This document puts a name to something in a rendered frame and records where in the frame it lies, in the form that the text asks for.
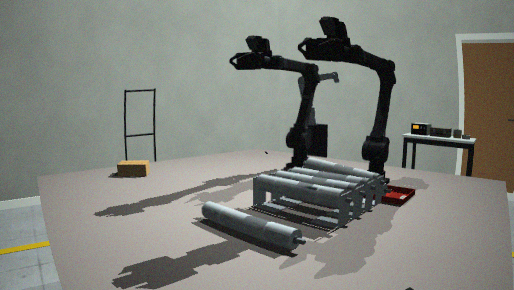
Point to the red scrap tray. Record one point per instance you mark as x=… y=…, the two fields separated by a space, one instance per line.
x=401 y=195

